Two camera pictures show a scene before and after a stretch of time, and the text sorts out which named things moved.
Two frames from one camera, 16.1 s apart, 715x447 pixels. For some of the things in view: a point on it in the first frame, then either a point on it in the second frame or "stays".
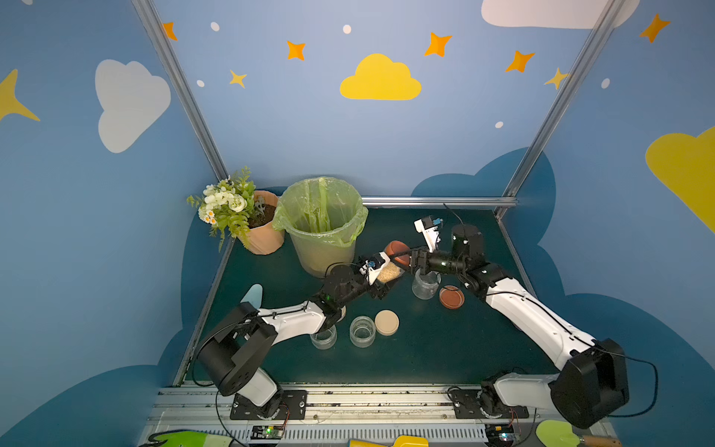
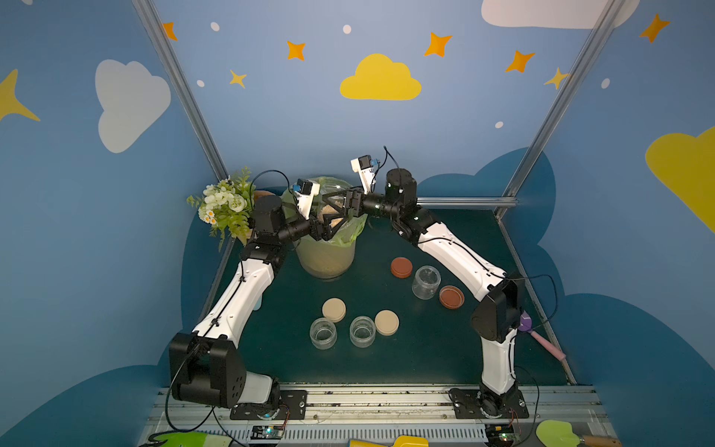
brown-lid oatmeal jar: [397, 265] → [328, 209]
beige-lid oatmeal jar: [325, 338] stays
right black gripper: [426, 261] → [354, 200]
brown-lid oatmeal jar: [424, 286] stays
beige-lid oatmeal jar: [362, 331] stays
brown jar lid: [451, 297] stays
